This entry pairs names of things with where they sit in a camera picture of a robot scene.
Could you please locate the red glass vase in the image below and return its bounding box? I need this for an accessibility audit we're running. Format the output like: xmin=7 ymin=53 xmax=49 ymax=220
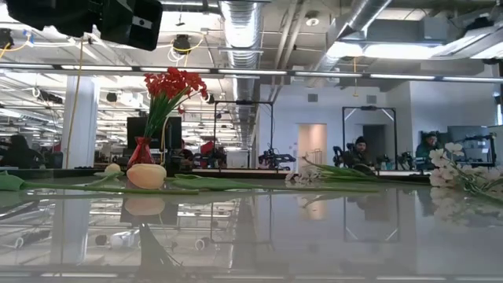
xmin=126 ymin=136 xmax=156 ymax=170

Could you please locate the person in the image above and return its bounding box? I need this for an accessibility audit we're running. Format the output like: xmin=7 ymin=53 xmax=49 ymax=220
xmin=415 ymin=132 xmax=442 ymax=170
xmin=0 ymin=134 xmax=45 ymax=170
xmin=344 ymin=136 xmax=375 ymax=169

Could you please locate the black rig frame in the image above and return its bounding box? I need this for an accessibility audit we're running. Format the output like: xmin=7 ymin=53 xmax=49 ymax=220
xmin=214 ymin=101 xmax=274 ymax=171
xmin=342 ymin=105 xmax=398 ymax=171

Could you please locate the peach artificial tulip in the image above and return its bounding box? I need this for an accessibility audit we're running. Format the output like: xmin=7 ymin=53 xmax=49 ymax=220
xmin=126 ymin=163 xmax=379 ymax=194
xmin=93 ymin=163 xmax=123 ymax=186

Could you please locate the white artificial flower bunch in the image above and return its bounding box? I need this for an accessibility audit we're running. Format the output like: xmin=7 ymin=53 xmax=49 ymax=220
xmin=428 ymin=141 xmax=503 ymax=205
xmin=285 ymin=156 xmax=394 ymax=186

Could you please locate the black overhead camera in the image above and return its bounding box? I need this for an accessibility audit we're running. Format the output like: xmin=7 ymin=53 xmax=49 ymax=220
xmin=172 ymin=34 xmax=193 ymax=55

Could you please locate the yellow hanging cable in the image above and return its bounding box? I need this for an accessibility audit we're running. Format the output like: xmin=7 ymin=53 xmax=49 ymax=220
xmin=64 ymin=37 xmax=86 ymax=170

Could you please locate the black computer monitor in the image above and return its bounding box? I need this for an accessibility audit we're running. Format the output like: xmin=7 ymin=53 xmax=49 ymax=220
xmin=126 ymin=116 xmax=183 ymax=150

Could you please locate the red artificial flower bunch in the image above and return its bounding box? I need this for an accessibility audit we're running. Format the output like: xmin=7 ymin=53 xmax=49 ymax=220
xmin=143 ymin=67 xmax=189 ymax=138
xmin=172 ymin=70 xmax=209 ymax=119

